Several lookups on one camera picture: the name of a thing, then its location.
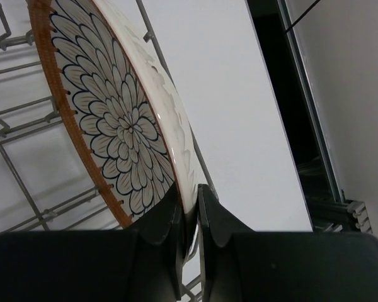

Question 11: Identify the floral plate brown rim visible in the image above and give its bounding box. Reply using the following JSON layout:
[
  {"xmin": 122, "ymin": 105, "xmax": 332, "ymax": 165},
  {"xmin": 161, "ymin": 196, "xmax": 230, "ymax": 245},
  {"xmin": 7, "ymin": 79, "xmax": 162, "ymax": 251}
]
[{"xmin": 28, "ymin": 1, "xmax": 201, "ymax": 227}]

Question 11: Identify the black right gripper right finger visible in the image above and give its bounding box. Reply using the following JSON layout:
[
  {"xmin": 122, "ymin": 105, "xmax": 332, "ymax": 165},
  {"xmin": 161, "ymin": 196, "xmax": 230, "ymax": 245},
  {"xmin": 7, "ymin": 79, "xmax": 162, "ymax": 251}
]
[{"xmin": 197, "ymin": 184, "xmax": 258, "ymax": 301}]

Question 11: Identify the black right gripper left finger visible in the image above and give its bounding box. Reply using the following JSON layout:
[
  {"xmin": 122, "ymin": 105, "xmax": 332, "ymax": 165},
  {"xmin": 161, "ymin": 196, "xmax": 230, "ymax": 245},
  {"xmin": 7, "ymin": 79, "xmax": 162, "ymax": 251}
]
[{"xmin": 123, "ymin": 184, "xmax": 187, "ymax": 301}]

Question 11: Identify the grey wire dish rack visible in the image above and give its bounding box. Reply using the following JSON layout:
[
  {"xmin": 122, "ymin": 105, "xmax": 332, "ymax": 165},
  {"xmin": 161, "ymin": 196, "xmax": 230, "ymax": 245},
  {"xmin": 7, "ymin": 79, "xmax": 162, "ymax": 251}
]
[{"xmin": 0, "ymin": 0, "xmax": 221, "ymax": 302}]

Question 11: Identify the aluminium frame rail right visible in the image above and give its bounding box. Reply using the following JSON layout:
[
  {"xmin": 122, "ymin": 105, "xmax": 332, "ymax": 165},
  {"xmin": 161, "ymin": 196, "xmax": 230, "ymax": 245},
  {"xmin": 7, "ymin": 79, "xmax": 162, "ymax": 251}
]
[{"xmin": 277, "ymin": 1, "xmax": 372, "ymax": 233}]

